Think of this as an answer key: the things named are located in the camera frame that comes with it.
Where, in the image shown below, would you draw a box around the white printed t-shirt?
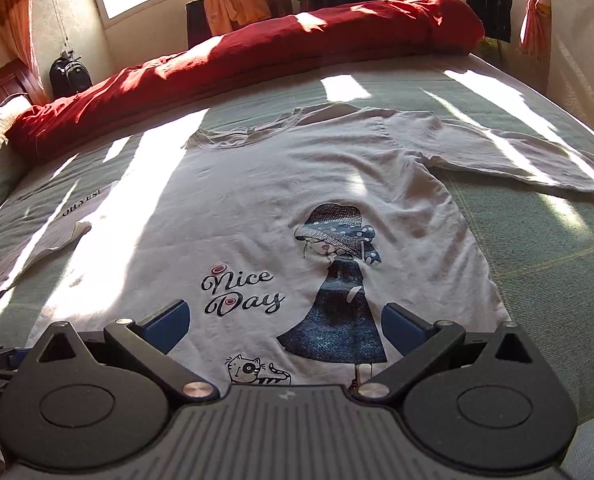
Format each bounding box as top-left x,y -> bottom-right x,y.
0,104 -> 594,388

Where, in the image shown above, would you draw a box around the green plaid bed blanket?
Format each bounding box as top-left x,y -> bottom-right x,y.
0,56 -> 594,419

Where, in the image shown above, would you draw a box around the black backpack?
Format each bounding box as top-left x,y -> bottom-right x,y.
49,50 -> 92,99

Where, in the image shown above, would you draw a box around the wooden headboard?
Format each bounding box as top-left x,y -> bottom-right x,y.
0,60 -> 48,105

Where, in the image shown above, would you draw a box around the red duvet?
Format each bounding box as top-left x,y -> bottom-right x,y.
6,0 -> 484,166

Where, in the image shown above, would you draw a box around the orange curtain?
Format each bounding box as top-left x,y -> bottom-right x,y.
519,0 -> 552,58
0,0 -> 40,77

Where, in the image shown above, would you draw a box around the orange hanging garment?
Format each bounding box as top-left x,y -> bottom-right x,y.
204,0 -> 272,36

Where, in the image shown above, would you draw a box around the left orange curtain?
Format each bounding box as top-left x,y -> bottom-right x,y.
0,0 -> 40,77

